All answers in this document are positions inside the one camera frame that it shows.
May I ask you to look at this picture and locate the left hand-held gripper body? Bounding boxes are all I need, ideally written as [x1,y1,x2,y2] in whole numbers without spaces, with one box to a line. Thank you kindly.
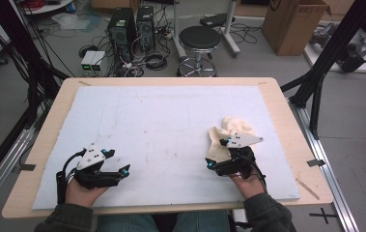
[73,143,122,190]

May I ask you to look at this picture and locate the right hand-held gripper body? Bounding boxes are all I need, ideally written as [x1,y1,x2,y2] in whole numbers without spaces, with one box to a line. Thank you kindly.
[214,132,265,180]

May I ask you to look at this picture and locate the cream printed cloth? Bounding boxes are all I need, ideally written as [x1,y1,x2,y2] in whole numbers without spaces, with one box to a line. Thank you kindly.
[207,116,259,163]

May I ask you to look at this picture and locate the person's left hand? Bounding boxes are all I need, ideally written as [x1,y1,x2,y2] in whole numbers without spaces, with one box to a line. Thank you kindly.
[65,177,109,208]

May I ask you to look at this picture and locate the person's right hand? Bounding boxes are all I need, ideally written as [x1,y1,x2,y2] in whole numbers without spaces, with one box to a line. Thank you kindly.
[228,173,267,200]

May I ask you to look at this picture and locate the white foam board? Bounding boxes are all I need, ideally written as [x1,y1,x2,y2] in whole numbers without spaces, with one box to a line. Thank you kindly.
[31,85,301,211]

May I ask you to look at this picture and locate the person's legs in jeans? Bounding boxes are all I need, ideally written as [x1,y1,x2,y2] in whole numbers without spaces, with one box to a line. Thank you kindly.
[96,211,232,232]

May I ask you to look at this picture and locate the black tape strip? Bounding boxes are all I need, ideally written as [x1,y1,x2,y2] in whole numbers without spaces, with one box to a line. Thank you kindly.
[12,163,37,172]
[306,159,326,168]

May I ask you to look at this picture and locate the thin wooden stick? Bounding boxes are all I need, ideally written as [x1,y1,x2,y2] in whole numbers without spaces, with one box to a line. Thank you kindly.
[295,177,321,201]

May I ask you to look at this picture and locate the white power supply box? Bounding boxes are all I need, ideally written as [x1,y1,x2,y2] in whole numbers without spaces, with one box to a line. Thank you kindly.
[80,50,98,77]
[91,51,108,77]

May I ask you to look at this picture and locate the black tape cross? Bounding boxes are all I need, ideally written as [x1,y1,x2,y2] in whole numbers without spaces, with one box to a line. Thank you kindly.
[309,207,338,225]

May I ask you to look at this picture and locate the black round stool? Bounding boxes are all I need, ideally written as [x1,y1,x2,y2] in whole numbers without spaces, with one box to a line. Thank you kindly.
[177,25,222,77]

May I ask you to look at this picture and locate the large black computer tower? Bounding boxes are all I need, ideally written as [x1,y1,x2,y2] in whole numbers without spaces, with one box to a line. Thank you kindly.
[107,7,137,63]

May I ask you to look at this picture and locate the flat black pedal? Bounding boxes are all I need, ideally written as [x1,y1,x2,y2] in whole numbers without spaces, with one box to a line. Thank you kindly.
[199,13,237,29]

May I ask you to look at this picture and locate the slim black computer tower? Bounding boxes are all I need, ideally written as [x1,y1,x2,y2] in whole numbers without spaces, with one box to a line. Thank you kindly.
[135,5,156,52]

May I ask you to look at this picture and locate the cardboard box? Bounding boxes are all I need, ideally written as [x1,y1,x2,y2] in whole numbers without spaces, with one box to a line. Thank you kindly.
[261,0,332,57]

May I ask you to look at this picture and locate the clear plastic bag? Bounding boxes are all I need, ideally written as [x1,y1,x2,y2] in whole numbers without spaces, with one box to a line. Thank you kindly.
[50,12,92,32]

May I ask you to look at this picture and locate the round white table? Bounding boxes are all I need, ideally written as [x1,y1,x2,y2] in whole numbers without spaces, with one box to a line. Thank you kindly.
[21,0,76,15]

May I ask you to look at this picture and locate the white board with grey device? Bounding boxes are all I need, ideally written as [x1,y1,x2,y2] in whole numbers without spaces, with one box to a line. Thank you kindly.
[303,21,366,75]

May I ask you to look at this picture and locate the right hand-held gripper cable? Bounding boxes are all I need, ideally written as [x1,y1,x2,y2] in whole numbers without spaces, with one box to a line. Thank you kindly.
[241,154,268,194]

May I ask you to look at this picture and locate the aluminium rail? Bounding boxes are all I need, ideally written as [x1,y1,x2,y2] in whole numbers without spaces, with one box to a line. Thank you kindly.
[0,128,36,220]
[287,97,361,232]

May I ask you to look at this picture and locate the tangle of floor cables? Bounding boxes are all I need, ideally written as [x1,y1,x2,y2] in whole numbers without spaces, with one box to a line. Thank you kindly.
[112,30,172,78]

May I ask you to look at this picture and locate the black metal frame stand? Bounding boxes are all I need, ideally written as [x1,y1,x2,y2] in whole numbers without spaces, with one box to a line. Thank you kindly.
[280,0,366,140]
[0,0,70,130]

